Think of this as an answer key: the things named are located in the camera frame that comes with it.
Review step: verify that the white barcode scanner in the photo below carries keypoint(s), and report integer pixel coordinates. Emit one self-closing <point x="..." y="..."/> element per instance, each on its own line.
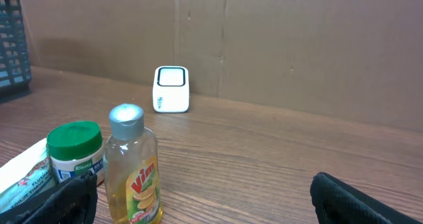
<point x="171" y="89"/>

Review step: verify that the green lid seasoning jar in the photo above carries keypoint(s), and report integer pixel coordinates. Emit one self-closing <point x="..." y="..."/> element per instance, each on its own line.
<point x="75" y="148"/>

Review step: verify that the grey plastic shopping basket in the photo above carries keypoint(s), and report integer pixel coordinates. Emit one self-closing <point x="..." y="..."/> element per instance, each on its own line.
<point x="15" y="63"/>

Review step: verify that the teal white tissue packet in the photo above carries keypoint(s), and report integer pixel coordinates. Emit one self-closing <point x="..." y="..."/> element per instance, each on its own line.
<point x="26" y="176"/>

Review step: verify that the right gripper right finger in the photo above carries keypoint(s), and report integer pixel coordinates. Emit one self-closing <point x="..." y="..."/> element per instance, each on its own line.
<point x="337" y="202"/>

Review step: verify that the yellow dish soap bottle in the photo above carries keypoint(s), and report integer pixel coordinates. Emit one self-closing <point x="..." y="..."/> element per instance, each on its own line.
<point x="131" y="168"/>

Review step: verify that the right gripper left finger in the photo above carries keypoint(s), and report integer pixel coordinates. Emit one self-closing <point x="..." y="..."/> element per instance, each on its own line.
<point x="71" y="201"/>

